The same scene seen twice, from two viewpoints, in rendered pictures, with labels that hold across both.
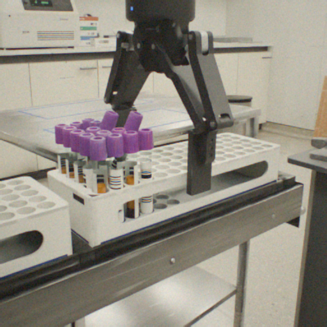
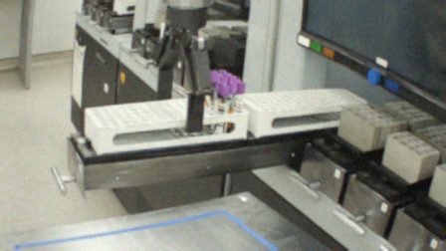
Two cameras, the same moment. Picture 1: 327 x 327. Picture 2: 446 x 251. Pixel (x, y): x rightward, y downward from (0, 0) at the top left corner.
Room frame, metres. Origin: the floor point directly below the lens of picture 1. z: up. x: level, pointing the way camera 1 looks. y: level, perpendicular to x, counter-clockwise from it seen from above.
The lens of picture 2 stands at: (1.45, 0.24, 1.23)
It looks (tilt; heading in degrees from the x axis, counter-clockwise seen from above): 21 degrees down; 189
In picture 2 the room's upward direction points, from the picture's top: 6 degrees clockwise
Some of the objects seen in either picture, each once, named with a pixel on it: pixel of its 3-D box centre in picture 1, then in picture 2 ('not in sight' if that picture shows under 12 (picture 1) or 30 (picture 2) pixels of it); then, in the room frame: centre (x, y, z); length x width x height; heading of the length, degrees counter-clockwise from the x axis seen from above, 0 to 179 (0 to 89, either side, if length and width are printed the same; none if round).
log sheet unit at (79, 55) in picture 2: not in sight; (76, 71); (-1.03, -0.93, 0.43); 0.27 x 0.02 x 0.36; 39
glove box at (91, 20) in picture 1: (82, 20); not in sight; (3.51, 0.62, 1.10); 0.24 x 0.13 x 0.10; 128
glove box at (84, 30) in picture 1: (80, 31); not in sight; (3.50, 0.64, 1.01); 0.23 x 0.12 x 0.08; 128
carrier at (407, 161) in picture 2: not in sight; (404, 159); (0.51, 0.44, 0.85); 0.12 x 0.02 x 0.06; 38
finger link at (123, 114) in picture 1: (126, 136); (195, 113); (0.52, 0.04, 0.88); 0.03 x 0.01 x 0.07; 129
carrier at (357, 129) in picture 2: not in sight; (358, 130); (0.39, 0.34, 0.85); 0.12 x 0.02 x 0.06; 40
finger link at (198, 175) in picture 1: (200, 161); (164, 89); (0.42, -0.04, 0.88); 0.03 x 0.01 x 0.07; 129
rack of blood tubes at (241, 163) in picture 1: (175, 181); (163, 126); (0.49, -0.02, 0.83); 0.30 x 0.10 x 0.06; 129
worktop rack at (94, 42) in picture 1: (110, 42); not in sight; (3.29, 0.38, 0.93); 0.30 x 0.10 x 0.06; 121
